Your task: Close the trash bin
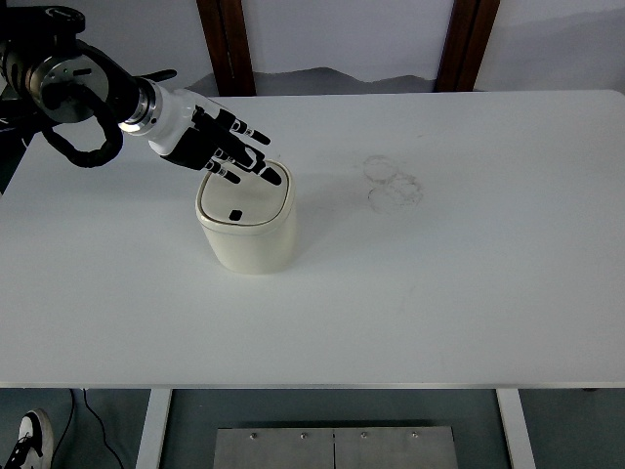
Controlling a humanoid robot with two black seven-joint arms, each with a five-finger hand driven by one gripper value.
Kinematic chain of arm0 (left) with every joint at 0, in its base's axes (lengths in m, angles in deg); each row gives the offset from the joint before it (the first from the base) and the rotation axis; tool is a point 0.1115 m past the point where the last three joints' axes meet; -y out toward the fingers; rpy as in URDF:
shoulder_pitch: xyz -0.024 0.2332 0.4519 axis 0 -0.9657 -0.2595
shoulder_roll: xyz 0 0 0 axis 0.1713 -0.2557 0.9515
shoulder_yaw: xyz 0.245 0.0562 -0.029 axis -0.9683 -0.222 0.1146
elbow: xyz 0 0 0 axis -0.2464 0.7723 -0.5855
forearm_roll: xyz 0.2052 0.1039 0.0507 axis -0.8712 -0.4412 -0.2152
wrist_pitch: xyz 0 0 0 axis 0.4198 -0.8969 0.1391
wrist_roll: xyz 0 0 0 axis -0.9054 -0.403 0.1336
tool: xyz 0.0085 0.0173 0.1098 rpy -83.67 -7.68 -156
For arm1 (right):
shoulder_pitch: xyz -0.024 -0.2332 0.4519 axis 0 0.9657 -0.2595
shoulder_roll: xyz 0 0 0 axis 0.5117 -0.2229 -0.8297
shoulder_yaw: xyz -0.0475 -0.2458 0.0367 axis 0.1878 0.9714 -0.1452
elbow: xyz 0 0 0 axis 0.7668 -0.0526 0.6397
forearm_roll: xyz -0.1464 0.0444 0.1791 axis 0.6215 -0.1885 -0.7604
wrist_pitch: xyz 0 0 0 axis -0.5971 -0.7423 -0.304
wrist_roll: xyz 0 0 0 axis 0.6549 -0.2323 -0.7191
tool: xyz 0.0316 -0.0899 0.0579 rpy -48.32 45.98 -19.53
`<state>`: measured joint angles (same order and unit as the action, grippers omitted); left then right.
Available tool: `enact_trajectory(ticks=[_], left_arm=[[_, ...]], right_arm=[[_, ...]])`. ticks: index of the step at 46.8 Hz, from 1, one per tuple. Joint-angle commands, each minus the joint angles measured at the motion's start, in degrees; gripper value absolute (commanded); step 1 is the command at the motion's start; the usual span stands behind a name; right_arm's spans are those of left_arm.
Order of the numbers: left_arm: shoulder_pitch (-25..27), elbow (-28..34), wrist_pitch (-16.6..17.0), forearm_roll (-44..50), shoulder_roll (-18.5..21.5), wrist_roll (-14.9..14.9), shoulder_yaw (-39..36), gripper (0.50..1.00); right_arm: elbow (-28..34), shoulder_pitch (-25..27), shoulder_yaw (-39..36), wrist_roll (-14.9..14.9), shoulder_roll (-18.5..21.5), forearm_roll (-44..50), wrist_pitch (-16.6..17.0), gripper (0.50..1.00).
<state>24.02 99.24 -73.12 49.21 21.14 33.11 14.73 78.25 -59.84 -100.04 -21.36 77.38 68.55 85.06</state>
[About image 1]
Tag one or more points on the dark brown wooden frame post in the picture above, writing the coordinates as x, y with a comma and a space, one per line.
464, 49
229, 49

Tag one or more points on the grey metal plate with screws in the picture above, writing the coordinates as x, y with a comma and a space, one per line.
337, 452

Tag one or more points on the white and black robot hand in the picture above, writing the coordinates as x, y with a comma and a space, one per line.
176, 117

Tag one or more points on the white table leg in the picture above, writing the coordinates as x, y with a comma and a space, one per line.
154, 430
515, 430

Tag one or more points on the cream plastic flip-lid trash bin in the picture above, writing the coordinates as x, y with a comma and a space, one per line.
254, 244

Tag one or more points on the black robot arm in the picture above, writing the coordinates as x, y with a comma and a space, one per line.
73, 88

